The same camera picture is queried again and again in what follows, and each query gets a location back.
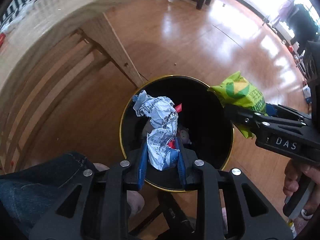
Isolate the right hand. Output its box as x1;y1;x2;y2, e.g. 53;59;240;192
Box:
283;159;319;220

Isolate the wooden table leg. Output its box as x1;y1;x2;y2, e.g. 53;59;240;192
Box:
80;13;144;88

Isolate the left hand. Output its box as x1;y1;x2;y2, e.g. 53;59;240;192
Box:
93;163;145;218

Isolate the blue jeans leg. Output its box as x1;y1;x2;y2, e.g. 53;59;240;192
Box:
1;152;97;237

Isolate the white paper ball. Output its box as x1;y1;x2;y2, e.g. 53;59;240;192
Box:
132;90;179;171

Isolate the red cardboard box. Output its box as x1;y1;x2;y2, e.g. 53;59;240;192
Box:
0;33;6;47

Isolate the green popcorn snack bag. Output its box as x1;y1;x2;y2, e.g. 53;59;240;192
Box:
207;71;270;139

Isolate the black gold-rimmed trash bin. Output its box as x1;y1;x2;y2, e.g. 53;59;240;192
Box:
119;74;235;193

